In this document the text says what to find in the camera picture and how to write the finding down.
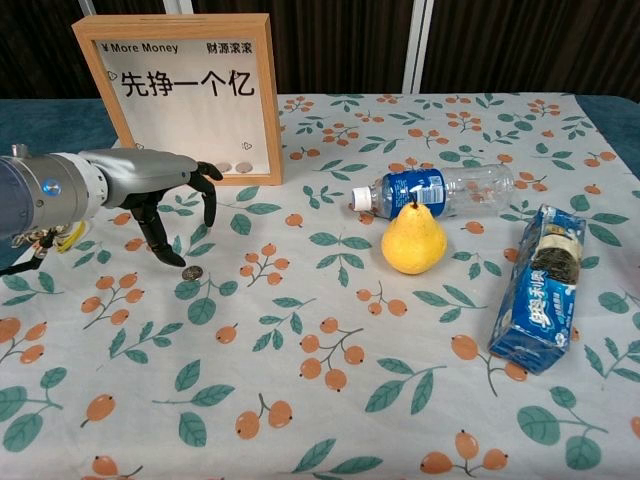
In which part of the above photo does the blue cookie box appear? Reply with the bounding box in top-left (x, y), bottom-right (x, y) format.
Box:
top-left (488, 203), bottom-right (587, 376)

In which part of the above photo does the white partition post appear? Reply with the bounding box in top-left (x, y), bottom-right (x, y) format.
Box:
top-left (401, 0), bottom-right (436, 95)

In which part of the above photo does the yellow pear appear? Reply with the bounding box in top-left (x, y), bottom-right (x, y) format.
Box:
top-left (380, 198), bottom-right (449, 276)

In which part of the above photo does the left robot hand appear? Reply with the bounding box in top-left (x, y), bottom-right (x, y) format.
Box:
top-left (97, 148), bottom-right (224, 269)

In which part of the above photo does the clear bottle blue label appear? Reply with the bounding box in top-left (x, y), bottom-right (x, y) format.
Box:
top-left (351, 163), bottom-right (516, 222)

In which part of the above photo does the floral tablecloth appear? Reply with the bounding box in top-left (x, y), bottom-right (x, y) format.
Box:
top-left (0, 93), bottom-right (640, 480)

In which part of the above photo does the wooden coin box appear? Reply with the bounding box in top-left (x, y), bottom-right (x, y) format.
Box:
top-left (71, 13), bottom-right (285, 187)

